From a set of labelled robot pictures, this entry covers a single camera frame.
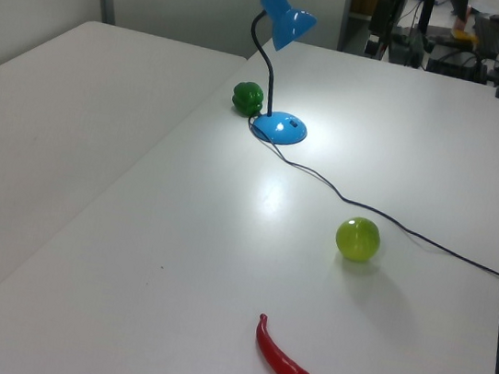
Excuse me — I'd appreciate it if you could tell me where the black keyboard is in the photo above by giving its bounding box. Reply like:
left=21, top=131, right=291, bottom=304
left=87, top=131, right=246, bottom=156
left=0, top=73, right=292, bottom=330
left=470, top=15, right=499, bottom=53

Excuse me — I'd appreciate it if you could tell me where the green bell pepper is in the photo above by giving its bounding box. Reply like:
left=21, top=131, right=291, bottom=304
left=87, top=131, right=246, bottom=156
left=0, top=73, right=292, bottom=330
left=228, top=79, right=268, bottom=119

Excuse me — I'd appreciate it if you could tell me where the red chili pepper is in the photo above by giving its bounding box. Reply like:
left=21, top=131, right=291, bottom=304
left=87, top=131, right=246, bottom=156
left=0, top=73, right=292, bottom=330
left=249, top=312, right=334, bottom=374

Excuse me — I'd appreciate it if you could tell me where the black lamp power cable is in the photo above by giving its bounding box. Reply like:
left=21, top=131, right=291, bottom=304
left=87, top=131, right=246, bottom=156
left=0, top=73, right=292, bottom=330
left=230, top=112, right=499, bottom=280

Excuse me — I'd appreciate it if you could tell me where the green apple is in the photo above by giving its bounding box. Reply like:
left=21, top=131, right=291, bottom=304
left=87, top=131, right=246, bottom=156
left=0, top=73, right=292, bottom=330
left=331, top=214, right=385, bottom=265

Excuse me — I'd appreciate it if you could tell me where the yellow flat object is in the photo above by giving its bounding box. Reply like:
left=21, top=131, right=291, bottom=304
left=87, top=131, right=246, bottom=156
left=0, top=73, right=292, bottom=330
left=450, top=29, right=480, bottom=46

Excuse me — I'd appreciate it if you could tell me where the black equipment box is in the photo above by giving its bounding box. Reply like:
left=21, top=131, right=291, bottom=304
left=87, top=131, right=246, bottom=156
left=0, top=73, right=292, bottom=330
left=424, top=46, right=491, bottom=85

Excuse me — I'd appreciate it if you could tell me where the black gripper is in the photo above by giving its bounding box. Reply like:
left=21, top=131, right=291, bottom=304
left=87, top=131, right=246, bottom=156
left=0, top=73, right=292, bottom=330
left=365, top=0, right=395, bottom=58

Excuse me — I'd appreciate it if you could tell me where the blue desk lamp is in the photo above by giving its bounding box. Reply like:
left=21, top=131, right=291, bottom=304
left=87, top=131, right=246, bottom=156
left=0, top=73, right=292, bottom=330
left=236, top=0, right=327, bottom=149

